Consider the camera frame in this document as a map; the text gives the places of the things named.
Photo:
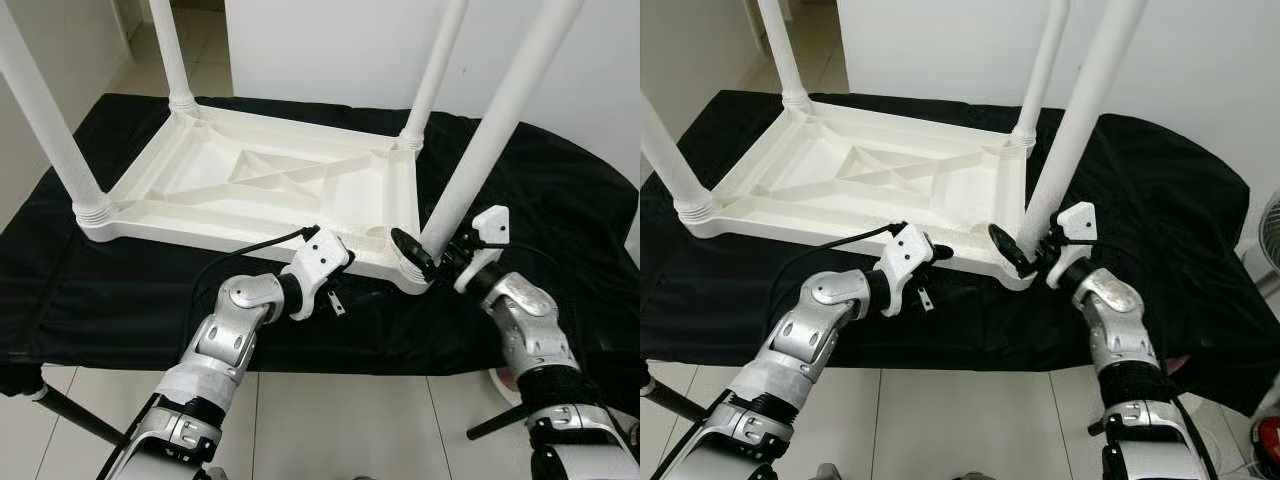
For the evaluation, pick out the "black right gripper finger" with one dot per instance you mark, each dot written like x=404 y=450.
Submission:
x=1009 y=249
x=413 y=252

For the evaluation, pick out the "white plastic table top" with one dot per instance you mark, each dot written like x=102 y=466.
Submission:
x=330 y=200
x=930 y=200

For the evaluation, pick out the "white plastic table leg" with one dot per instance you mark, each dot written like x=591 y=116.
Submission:
x=1040 y=70
x=1085 y=110
x=670 y=160
x=500 y=120
x=45 y=120
x=780 y=50
x=435 y=70
x=170 y=50

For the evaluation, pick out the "black tablecloth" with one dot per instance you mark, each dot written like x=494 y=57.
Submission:
x=1180 y=220
x=580 y=220

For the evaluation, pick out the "pink rounded object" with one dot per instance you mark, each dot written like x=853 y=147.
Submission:
x=1180 y=365

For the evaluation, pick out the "white round fan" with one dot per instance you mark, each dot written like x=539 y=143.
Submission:
x=1272 y=240

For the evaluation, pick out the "red round object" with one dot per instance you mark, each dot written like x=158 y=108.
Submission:
x=1270 y=437

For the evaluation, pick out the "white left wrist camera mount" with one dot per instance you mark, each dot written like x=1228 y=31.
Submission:
x=910 y=250
x=322 y=258

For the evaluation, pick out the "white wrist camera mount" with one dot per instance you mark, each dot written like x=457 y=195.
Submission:
x=322 y=258
x=490 y=225
x=1078 y=222
x=910 y=250

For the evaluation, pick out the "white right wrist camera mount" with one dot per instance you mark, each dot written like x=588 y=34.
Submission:
x=490 y=225
x=1078 y=222

